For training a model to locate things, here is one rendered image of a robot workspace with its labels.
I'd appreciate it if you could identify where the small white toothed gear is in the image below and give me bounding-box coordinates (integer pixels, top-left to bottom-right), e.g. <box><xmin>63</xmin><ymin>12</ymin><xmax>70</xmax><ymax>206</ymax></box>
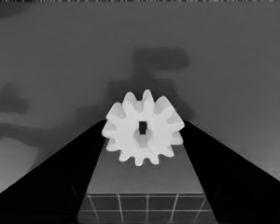
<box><xmin>101</xmin><ymin>89</ymin><xmax>186</xmax><ymax>167</ymax></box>

